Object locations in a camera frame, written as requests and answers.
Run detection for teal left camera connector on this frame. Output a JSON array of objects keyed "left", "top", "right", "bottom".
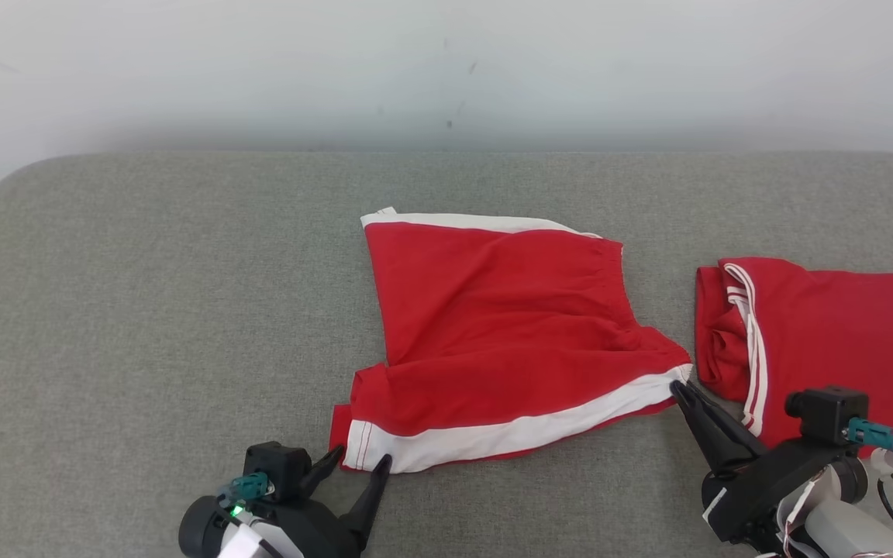
[{"left": 218, "top": 471, "right": 273, "bottom": 508}]

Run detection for red basketball shorts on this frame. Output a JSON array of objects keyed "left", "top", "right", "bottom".
[{"left": 329, "top": 207, "right": 694, "bottom": 474}]

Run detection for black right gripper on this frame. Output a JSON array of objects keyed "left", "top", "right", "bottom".
[{"left": 670, "top": 379, "right": 868, "bottom": 545}]

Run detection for red white-sleeved basketball jersey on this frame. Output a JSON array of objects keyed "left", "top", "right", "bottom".
[{"left": 695, "top": 257, "right": 893, "bottom": 450}]

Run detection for teal camera connector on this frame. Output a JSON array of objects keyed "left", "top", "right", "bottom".
[
  {"left": 218, "top": 471, "right": 273, "bottom": 508},
  {"left": 842, "top": 417, "right": 893, "bottom": 460}
]

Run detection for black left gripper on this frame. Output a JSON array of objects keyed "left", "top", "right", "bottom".
[{"left": 237, "top": 445, "right": 394, "bottom": 558}]

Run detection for teal right camera connector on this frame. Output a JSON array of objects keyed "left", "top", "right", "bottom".
[{"left": 842, "top": 417, "right": 893, "bottom": 460}]

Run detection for grey fabric sofa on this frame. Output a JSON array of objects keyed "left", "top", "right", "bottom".
[{"left": 0, "top": 151, "right": 893, "bottom": 558}]

